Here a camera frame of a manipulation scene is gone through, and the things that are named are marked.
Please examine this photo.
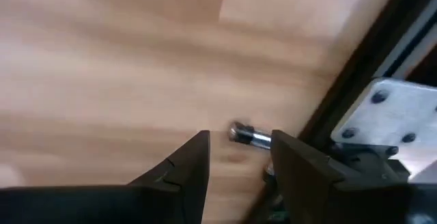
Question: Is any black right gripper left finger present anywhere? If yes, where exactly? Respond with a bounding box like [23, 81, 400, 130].
[0, 130, 211, 224]

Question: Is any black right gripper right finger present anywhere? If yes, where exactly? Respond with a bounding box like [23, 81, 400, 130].
[271, 130, 437, 224]

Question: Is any silver metal bracket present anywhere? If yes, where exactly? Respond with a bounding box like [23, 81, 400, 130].
[330, 76, 437, 156]

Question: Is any black aluminium table frame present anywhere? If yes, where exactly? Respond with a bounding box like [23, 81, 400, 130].
[238, 0, 437, 224]

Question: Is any silver battery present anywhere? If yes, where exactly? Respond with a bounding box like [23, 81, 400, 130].
[227, 120, 273, 151]

